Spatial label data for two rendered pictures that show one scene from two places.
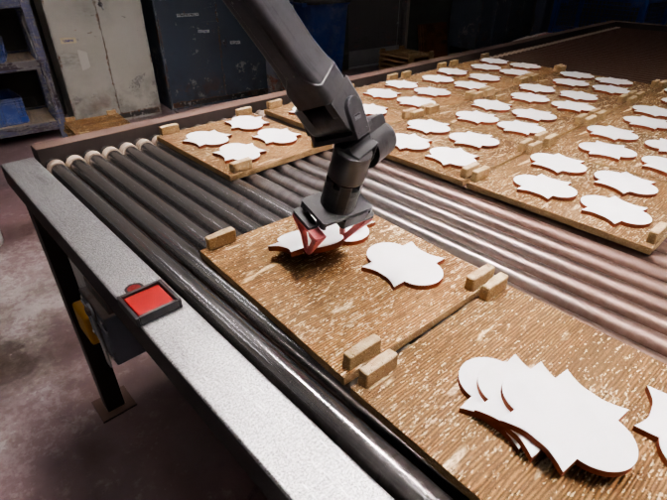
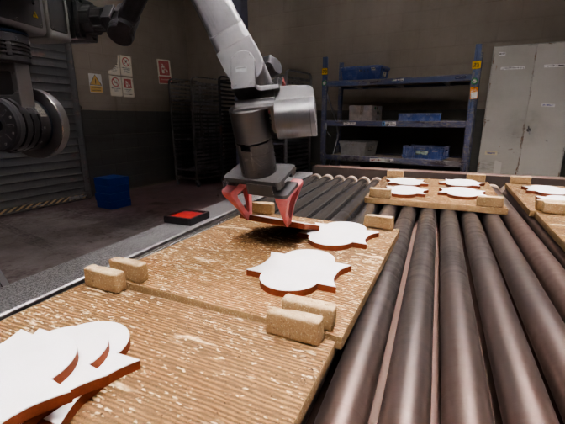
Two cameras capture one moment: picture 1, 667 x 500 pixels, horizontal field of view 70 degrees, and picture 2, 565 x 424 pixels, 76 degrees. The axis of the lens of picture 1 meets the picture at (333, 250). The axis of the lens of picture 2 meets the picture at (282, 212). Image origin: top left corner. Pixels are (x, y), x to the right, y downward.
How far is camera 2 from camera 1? 0.77 m
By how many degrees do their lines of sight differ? 62
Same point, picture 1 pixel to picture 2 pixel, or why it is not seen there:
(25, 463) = not seen: hidden behind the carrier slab
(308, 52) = (215, 13)
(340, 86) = (236, 43)
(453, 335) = (179, 317)
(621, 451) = not seen: outside the picture
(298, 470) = (14, 288)
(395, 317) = (199, 283)
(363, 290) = (238, 262)
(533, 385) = (38, 357)
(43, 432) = not seen: hidden behind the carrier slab
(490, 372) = (85, 332)
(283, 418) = (72, 274)
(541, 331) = (216, 394)
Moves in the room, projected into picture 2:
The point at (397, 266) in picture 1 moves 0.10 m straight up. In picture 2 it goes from (287, 265) to (287, 198)
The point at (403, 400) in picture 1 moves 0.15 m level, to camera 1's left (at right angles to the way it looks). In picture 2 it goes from (68, 304) to (78, 260)
